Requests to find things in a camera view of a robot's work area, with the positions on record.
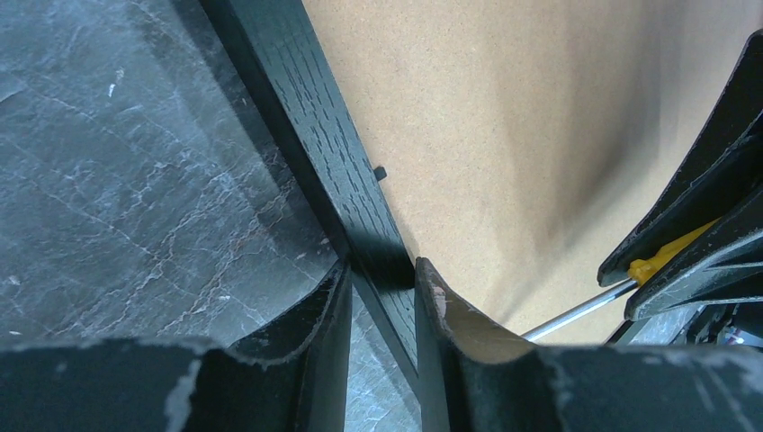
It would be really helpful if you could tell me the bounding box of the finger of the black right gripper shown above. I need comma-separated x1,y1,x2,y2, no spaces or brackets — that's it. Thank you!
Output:
624,187,762,321
597,30,762,285

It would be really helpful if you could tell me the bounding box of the yellow handled screwdriver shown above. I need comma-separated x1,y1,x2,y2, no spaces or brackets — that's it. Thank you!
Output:
522,219,718,341

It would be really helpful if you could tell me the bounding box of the black picture frame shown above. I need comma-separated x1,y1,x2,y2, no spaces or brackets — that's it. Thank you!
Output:
173,0,763,383

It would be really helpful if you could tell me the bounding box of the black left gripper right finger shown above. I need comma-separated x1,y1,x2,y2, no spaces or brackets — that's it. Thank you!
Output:
415,258,762,431

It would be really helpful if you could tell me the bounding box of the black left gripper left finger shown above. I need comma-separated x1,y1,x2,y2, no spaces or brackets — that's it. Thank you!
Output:
1,260,352,431

